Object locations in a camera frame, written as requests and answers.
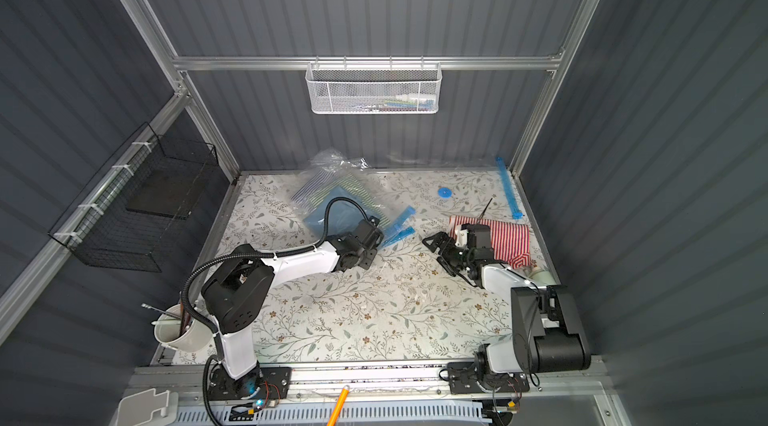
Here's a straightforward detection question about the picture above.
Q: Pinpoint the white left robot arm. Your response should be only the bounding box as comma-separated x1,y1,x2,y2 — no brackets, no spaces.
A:
201,217,384,380

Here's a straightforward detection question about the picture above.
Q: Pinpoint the blue round valve cap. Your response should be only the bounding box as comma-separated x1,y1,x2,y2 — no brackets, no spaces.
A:
438,187,452,199

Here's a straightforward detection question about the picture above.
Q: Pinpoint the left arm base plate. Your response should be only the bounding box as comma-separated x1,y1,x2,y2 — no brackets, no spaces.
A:
206,366,293,401

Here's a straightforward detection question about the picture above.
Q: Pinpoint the blue white striped garment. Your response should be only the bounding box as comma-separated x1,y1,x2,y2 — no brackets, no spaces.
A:
291,171,335,210

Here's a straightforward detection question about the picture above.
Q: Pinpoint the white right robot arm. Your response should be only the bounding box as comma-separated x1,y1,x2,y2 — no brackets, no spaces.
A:
422,223,592,379

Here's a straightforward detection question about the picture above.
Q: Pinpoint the red white striped tank top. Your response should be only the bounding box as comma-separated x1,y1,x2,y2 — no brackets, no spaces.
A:
449,216,531,269

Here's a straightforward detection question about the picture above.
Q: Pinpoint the green white striped garment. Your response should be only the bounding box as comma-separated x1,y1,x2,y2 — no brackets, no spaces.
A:
328,174,387,210

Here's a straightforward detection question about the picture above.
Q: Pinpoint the white vented cable duct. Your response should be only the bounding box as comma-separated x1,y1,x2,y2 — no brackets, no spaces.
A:
170,400,493,426

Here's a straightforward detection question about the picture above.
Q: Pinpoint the clear vacuum bag blue zipper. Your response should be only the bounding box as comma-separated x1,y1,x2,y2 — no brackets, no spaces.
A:
289,149,416,245

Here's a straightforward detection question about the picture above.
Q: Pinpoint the white pen cup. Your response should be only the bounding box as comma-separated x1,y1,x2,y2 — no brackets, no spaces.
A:
153,304,213,353

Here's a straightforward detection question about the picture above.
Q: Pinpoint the black corrugated cable conduit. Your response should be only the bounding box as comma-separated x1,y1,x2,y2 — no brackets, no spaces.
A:
181,196,373,426

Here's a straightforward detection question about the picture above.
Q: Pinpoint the white wire wall basket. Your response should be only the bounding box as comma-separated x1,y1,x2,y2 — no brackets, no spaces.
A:
305,65,443,115

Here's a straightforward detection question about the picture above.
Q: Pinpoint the orange pencil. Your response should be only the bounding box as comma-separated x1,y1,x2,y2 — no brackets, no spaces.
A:
327,385,350,426

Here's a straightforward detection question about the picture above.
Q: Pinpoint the aluminium corner frame post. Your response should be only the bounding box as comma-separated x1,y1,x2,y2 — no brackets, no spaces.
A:
508,0,602,179

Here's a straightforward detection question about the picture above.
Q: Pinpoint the white plastic bracket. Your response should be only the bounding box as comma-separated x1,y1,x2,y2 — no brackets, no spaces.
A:
114,388,179,426

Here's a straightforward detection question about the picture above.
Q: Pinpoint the black wire wall basket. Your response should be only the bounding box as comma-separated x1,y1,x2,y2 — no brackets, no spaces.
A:
49,127,219,273

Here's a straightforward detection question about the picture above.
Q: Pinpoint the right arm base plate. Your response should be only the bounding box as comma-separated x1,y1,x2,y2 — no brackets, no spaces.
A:
439,361,530,395

